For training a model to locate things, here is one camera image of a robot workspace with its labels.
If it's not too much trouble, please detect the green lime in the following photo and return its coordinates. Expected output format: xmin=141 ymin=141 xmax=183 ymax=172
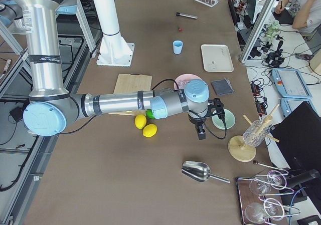
xmin=145 ymin=109 xmax=155 ymax=119

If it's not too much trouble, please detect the wine glass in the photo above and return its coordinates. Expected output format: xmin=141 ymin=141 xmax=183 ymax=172
xmin=244 ymin=198 xmax=285 ymax=224
xmin=249 ymin=170 xmax=286 ymax=195

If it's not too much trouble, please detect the cream rabbit tray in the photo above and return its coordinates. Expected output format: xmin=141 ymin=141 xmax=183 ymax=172
xmin=201 ymin=44 xmax=234 ymax=73

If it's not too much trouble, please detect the wine glass upper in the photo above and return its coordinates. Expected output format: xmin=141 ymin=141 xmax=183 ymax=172
xmin=249 ymin=170 xmax=286 ymax=195

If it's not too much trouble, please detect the person in background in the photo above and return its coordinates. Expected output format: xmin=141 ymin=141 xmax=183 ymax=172
xmin=274 ymin=0 xmax=320 ymax=35

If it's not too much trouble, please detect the aluminium frame post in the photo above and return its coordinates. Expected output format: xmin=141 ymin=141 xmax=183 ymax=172
xmin=239 ymin=0 xmax=277 ymax=65

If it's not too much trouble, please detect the pink bowl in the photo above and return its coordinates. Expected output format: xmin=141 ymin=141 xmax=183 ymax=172
xmin=174 ymin=74 xmax=201 ymax=90

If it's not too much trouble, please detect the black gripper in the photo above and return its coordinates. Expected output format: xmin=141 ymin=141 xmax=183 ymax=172
xmin=188 ymin=111 xmax=208 ymax=139

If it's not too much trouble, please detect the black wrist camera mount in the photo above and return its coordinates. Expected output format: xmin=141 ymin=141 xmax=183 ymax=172
xmin=209 ymin=98 xmax=225 ymax=119

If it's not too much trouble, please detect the blue teach pendant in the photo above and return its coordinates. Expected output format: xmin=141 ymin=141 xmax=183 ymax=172
xmin=271 ymin=68 xmax=312 ymax=100
xmin=280 ymin=97 xmax=311 ymax=118

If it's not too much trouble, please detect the steel ice scoop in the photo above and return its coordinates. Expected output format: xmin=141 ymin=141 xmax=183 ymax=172
xmin=181 ymin=161 xmax=230 ymax=183

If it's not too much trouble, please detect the yellow lemon outer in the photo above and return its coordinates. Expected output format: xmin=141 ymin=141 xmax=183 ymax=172
xmin=142 ymin=124 xmax=157 ymax=138

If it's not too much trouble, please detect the light blue plastic cup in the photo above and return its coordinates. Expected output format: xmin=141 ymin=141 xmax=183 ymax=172
xmin=173 ymin=40 xmax=184 ymax=55

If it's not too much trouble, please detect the grey folded cloth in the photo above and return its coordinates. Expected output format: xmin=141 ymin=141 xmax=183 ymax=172
xmin=211 ymin=78 xmax=235 ymax=96

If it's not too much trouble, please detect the wooden cutting board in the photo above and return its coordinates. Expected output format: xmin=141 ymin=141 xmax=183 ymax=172
xmin=108 ymin=73 xmax=153 ymax=116

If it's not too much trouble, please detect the wooden glass stand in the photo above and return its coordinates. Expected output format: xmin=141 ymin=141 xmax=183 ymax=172
xmin=228 ymin=104 xmax=279 ymax=162

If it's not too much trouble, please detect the steel muddler black tip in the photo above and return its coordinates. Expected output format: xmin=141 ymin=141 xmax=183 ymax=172
xmin=176 ymin=12 xmax=198 ymax=20

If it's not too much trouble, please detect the yellow lemon near lime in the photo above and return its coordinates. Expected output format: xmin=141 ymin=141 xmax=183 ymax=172
xmin=134 ymin=114 xmax=147 ymax=129

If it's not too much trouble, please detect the clear glass on stand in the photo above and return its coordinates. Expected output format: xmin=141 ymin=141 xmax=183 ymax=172
xmin=243 ymin=120 xmax=270 ymax=147

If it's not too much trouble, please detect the wine glass lower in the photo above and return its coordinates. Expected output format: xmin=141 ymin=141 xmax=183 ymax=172
xmin=244 ymin=198 xmax=285 ymax=224

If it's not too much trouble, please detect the green bowl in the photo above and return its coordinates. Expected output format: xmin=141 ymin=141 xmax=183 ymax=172
xmin=212 ymin=108 xmax=236 ymax=130

